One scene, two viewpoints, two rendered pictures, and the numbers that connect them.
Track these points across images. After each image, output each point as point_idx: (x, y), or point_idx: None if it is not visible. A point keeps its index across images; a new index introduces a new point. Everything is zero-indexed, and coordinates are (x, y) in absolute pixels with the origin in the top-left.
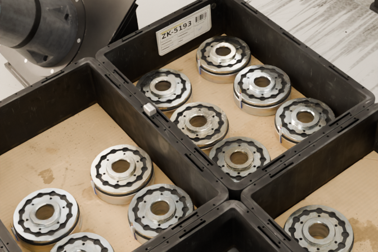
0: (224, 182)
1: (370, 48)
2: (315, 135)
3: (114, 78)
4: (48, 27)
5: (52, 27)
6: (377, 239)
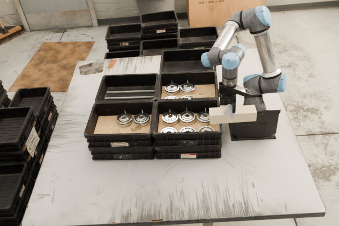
0: (159, 100)
1: (198, 201)
2: (155, 118)
3: (206, 98)
4: (244, 101)
5: (244, 102)
6: (132, 129)
